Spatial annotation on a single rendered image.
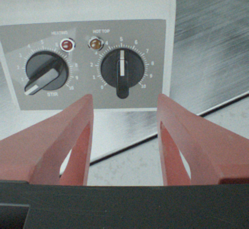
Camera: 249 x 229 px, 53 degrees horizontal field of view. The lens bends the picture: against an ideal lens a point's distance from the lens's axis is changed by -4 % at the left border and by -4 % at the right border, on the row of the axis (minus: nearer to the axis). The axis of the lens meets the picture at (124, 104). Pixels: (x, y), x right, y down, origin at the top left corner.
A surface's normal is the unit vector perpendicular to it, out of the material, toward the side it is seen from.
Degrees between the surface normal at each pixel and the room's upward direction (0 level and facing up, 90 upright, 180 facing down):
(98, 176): 0
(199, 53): 0
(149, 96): 30
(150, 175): 0
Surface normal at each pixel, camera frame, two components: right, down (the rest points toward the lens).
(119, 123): -0.01, 0.08
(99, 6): 0.00, 0.57
